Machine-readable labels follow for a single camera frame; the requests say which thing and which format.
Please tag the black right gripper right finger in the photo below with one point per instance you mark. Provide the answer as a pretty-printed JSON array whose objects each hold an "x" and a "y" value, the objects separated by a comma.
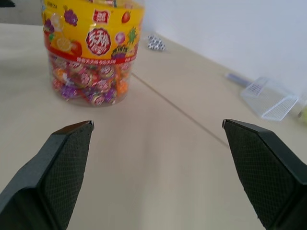
[{"x": 263, "y": 172}]

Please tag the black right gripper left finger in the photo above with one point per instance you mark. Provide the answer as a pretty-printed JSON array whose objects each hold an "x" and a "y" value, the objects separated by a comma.
[{"x": 48, "y": 177}]

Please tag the clear candy jar yellow label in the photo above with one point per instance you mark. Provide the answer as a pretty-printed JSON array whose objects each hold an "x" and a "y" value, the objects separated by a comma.
[{"x": 93, "y": 51}]

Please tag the clear mesh plastic basket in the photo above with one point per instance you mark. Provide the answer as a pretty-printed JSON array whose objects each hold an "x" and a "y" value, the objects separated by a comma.
[{"x": 269, "y": 97}]

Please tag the purple pen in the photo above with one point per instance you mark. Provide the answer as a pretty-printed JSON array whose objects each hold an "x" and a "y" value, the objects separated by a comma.
[{"x": 237, "y": 79}]

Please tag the black white patterned wrapper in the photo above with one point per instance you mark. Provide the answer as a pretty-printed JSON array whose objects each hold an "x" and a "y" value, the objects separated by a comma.
[{"x": 156, "y": 44}]

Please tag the dark object at table edge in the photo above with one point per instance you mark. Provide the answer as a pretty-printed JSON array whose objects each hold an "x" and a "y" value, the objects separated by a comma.
[{"x": 6, "y": 3}]

